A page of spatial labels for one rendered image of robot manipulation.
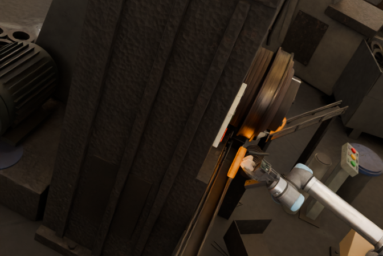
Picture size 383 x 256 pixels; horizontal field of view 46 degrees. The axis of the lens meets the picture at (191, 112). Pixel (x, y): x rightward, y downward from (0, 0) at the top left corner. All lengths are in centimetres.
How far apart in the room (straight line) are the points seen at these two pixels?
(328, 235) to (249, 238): 131
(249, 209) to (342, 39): 226
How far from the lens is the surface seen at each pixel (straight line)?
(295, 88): 209
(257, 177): 217
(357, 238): 311
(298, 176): 234
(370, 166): 351
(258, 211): 325
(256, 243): 221
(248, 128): 204
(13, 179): 258
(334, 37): 482
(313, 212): 340
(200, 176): 195
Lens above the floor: 217
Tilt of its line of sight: 35 degrees down
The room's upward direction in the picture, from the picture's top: 23 degrees clockwise
